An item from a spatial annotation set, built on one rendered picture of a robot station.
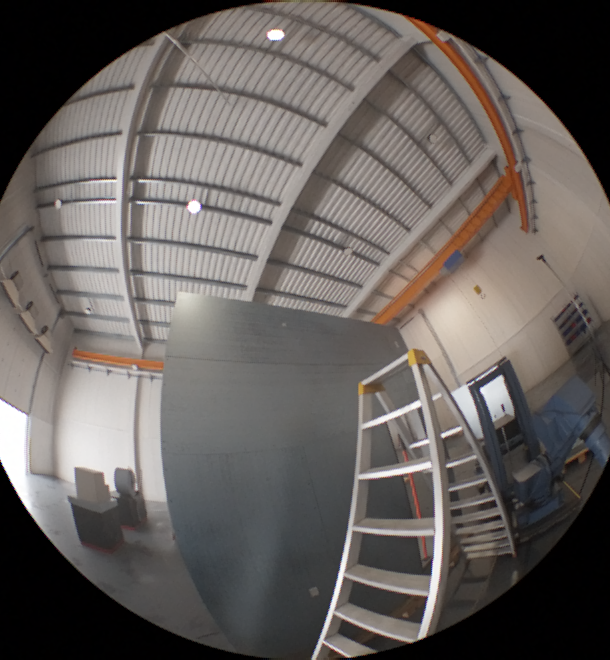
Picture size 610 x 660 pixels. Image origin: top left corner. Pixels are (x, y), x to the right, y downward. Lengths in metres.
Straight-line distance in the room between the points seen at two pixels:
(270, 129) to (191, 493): 6.42
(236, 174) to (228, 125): 1.55
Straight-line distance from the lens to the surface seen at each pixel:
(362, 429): 0.93
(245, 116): 6.07
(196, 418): 1.15
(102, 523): 4.54
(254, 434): 1.17
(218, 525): 1.19
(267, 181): 6.29
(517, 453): 3.38
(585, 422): 1.50
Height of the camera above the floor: 2.07
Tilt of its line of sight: 33 degrees up
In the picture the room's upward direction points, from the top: 15 degrees counter-clockwise
